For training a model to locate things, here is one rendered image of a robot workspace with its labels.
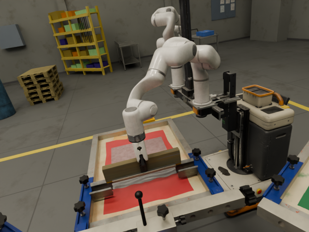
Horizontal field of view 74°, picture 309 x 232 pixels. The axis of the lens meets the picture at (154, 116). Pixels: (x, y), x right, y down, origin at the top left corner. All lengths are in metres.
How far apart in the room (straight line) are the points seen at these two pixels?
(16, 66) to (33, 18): 2.14
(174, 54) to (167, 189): 0.61
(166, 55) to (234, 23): 11.48
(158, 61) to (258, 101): 1.11
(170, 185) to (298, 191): 0.53
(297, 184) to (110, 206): 0.82
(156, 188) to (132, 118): 0.39
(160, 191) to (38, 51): 9.87
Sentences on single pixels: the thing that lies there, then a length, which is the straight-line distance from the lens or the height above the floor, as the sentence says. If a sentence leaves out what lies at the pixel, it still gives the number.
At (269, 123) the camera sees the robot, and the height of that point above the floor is 0.86.
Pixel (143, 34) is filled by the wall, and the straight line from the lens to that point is 10.43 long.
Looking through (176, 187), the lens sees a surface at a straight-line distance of 1.03.
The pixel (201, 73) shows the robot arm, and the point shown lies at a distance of 1.30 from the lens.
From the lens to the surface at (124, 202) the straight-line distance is 1.02.
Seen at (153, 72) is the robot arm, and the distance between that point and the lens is 0.90.
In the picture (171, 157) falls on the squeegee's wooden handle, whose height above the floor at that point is 1.10.
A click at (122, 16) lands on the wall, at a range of 10.29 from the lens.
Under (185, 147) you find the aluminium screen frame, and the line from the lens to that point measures 1.21.
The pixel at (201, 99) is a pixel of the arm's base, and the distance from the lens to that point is 1.34.
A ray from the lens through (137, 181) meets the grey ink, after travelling 1.09.
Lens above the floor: 1.68
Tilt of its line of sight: 25 degrees down
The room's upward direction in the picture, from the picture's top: 9 degrees counter-clockwise
